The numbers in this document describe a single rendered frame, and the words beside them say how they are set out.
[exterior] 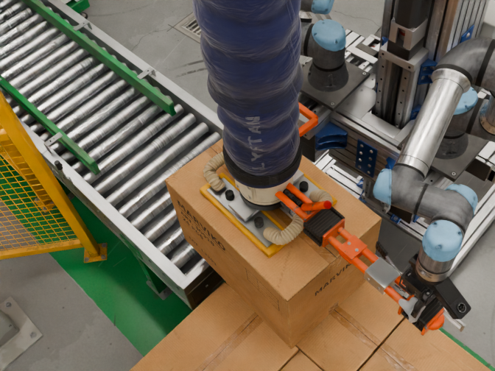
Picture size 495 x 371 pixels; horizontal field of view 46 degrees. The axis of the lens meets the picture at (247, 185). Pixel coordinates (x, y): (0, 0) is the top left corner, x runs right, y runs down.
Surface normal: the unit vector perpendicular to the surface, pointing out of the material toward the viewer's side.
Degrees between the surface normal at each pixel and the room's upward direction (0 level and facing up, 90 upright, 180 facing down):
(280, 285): 1
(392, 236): 0
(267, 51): 109
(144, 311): 0
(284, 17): 72
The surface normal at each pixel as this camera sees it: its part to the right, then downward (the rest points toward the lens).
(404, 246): -0.09, -0.56
